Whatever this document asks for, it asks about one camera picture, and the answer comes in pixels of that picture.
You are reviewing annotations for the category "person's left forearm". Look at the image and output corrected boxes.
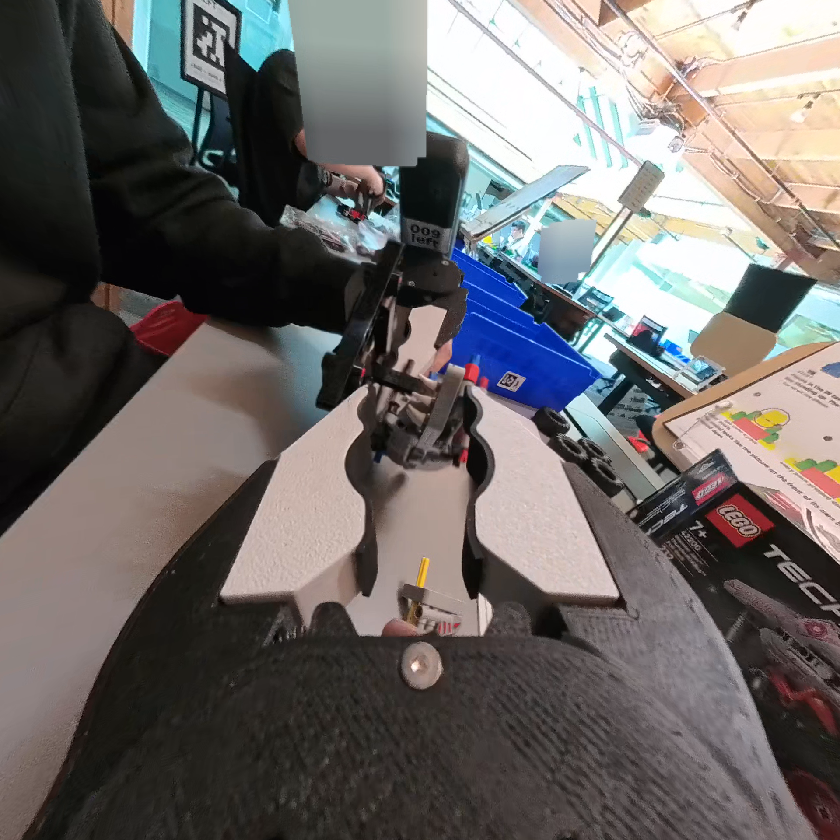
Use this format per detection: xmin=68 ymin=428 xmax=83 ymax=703
xmin=0 ymin=0 xmax=368 ymax=332

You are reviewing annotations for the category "clear bag of parts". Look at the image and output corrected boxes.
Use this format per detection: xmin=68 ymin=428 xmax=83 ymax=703
xmin=279 ymin=203 xmax=388 ymax=257

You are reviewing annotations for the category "grey toy brick assembly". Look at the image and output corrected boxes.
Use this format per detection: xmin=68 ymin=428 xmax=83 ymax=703
xmin=364 ymin=364 xmax=490 ymax=468

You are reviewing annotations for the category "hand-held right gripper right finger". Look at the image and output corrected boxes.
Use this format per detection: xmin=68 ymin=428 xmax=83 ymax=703
xmin=461 ymin=386 xmax=622 ymax=636

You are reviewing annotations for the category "black stand pole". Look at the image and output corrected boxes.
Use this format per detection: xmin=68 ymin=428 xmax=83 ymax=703
xmin=190 ymin=85 xmax=211 ymax=165

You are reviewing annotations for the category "white perforated panel lamp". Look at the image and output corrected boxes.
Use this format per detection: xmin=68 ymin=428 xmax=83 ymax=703
xmin=619 ymin=161 xmax=665 ymax=214

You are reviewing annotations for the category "black white marker sign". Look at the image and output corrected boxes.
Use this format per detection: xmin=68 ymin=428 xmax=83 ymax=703
xmin=180 ymin=0 xmax=242 ymax=99

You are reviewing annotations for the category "red plastic object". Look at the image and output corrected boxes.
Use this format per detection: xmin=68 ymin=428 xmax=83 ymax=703
xmin=130 ymin=300 xmax=210 ymax=357

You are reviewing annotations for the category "white tablet stand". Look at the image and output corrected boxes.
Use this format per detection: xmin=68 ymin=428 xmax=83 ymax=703
xmin=459 ymin=164 xmax=592 ymax=263

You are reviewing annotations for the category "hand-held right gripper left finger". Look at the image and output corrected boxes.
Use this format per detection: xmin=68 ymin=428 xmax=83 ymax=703
xmin=218 ymin=384 xmax=380 ymax=636

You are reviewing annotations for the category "black board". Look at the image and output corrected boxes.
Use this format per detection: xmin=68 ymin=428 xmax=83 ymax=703
xmin=724 ymin=262 xmax=819 ymax=337

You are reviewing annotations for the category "grey desk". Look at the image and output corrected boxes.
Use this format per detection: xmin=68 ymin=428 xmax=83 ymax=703
xmin=0 ymin=197 xmax=664 ymax=840

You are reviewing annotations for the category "grey beam with yellow axle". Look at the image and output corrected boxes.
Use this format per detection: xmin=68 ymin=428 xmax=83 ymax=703
xmin=399 ymin=556 xmax=465 ymax=637

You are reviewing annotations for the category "black toy chassis frame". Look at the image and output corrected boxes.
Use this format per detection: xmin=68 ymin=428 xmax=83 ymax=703
xmin=316 ymin=243 xmax=434 ymax=411

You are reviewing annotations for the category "printed instruction board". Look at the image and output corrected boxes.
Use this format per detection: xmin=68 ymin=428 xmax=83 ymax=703
xmin=653 ymin=341 xmax=840 ymax=565

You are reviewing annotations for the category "person's dark clothed torso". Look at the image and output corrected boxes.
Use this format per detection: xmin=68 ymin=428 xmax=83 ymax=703
xmin=0 ymin=282 xmax=165 ymax=532

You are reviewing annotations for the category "blue plastic bin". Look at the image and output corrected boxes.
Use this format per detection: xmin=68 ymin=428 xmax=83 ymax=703
xmin=453 ymin=308 xmax=601 ymax=414
xmin=453 ymin=249 xmax=529 ymax=309

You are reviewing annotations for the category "black toy set box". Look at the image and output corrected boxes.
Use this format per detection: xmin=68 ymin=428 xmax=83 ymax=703
xmin=626 ymin=449 xmax=840 ymax=840

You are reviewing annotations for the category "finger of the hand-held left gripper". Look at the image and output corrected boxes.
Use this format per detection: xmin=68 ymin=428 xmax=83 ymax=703
xmin=392 ymin=305 xmax=450 ymax=382

